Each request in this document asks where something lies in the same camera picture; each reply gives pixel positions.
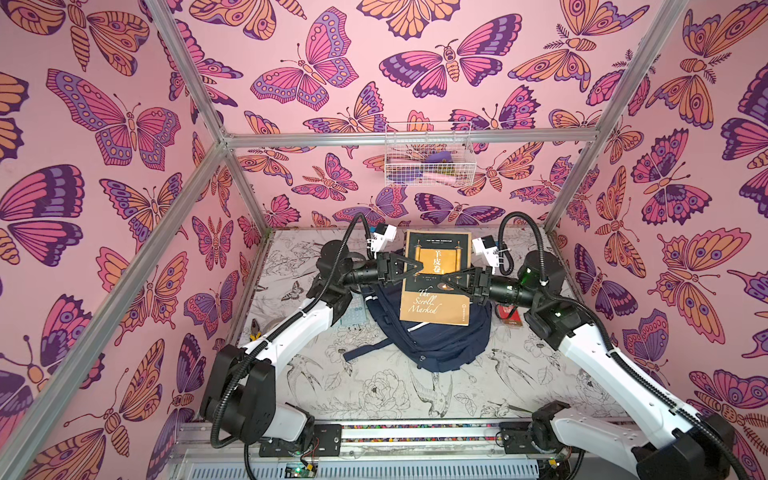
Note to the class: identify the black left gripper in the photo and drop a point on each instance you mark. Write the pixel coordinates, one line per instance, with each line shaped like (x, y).
(393, 284)

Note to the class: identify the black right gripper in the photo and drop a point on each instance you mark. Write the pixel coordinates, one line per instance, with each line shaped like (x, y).
(480, 285)

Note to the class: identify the brown hardcover book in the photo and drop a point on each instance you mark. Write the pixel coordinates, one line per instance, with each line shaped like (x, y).
(427, 297)

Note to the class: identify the navy blue student backpack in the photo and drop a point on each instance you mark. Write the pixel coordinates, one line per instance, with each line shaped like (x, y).
(437, 348)

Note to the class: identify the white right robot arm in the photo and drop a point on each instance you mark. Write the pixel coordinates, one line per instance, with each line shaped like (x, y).
(671, 440)

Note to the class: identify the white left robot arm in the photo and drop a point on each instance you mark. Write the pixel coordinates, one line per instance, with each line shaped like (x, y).
(240, 399)

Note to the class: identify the red pencil box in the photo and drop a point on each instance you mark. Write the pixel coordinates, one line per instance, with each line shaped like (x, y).
(508, 315)

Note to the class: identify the small green circuit board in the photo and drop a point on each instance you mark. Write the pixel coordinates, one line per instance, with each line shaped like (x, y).
(298, 470)

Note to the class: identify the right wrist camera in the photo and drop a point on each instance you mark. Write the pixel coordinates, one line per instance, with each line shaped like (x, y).
(485, 253)

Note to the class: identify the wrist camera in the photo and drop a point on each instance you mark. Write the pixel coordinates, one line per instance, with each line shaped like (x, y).
(485, 253)
(380, 236)

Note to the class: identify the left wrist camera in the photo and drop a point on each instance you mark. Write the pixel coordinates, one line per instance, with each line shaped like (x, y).
(380, 236)

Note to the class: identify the white wire wall basket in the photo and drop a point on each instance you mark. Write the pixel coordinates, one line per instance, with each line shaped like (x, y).
(430, 158)

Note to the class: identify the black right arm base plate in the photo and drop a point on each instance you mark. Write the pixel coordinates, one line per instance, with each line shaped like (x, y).
(516, 437)

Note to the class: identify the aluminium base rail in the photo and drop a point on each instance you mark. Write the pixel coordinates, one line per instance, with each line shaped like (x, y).
(445, 449)

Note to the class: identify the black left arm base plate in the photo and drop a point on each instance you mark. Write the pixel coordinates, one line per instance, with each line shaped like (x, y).
(317, 440)

